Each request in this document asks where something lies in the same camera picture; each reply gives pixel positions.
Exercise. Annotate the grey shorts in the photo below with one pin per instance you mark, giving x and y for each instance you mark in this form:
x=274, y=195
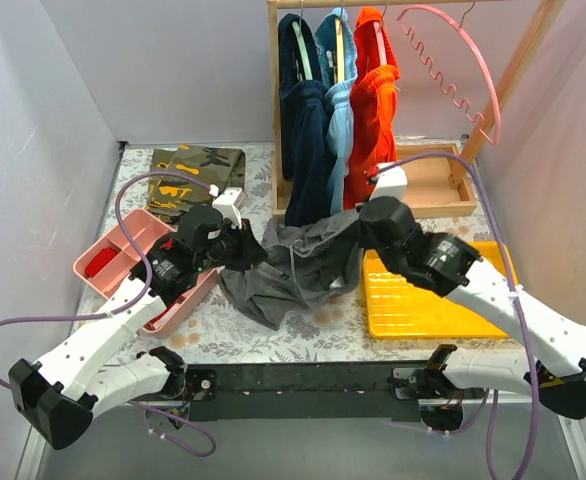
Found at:
x=305, y=267

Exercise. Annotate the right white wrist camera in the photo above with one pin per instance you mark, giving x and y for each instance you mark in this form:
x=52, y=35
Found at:
x=388, y=180

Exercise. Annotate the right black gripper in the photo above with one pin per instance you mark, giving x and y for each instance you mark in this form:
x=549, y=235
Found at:
x=365, y=230

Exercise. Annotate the pink divided organizer tray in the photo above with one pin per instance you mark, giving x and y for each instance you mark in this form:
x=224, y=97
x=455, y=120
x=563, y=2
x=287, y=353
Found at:
x=145, y=229

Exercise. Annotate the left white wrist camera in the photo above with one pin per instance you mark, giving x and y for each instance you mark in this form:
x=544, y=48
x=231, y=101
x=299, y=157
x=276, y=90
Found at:
x=227, y=202

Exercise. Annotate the orange shorts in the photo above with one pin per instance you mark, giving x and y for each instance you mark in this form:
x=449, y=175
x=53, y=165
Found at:
x=373, y=101

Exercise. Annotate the red block compartment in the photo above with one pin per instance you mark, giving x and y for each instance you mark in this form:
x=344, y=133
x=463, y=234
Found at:
x=100, y=261
x=160, y=319

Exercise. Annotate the navy blue shorts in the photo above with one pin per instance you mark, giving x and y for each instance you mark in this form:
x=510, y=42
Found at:
x=307, y=161

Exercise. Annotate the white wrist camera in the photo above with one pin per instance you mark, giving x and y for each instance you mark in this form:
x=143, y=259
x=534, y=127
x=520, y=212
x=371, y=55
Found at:
x=388, y=180
x=227, y=202

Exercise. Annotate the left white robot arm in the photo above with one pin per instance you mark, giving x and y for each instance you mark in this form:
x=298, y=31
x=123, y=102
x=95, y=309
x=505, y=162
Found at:
x=65, y=389

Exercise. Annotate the red block left compartment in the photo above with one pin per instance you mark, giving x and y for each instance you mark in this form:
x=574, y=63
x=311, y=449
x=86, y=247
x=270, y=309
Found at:
x=100, y=261

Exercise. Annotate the camouflage folded shorts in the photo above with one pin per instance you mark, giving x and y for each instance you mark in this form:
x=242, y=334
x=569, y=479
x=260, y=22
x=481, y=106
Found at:
x=170, y=197

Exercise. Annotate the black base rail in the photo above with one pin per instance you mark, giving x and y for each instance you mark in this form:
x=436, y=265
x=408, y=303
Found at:
x=344, y=390

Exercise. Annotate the yellow plastic tray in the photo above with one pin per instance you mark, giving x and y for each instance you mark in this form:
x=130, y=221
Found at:
x=397, y=310

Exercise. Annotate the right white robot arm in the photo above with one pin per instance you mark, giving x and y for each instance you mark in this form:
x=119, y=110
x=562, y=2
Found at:
x=552, y=365

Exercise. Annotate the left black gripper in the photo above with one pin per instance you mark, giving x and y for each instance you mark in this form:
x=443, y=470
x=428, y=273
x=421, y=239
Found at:
x=246, y=245

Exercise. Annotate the red block right compartment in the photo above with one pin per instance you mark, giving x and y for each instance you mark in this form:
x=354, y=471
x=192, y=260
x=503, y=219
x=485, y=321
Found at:
x=160, y=319

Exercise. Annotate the wooden clothes rack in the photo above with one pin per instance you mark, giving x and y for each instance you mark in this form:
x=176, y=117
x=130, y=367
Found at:
x=437, y=187

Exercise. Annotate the floral table cloth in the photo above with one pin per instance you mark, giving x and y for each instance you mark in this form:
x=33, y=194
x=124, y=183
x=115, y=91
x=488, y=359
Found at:
x=337, y=331

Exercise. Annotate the light blue shorts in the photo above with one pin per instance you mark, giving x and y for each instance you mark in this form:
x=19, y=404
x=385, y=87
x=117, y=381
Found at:
x=340, y=135

